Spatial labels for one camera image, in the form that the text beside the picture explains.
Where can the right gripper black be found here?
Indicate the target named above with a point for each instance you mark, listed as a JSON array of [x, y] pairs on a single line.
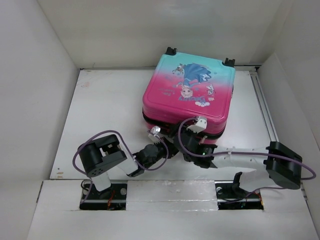
[[183, 129]]

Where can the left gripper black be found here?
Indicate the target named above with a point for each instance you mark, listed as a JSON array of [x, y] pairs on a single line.
[[172, 148]]

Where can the pink teal kids suitcase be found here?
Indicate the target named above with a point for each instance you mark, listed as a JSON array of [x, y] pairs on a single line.
[[185, 86]]

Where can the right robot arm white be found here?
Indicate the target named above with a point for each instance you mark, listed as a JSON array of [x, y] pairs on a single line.
[[274, 165]]

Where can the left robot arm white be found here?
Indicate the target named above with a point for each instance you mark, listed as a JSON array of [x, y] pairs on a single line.
[[107, 150]]

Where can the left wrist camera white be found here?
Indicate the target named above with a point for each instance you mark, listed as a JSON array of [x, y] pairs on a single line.
[[154, 134]]

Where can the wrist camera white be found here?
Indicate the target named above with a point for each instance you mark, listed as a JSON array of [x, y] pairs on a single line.
[[154, 134], [199, 125]]

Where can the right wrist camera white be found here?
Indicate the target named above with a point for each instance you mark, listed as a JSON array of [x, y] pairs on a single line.
[[199, 125]]

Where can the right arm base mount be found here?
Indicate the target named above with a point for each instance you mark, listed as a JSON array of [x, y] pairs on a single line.
[[231, 197]]

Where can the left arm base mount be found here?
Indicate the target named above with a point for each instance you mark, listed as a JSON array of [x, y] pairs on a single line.
[[111, 199]]

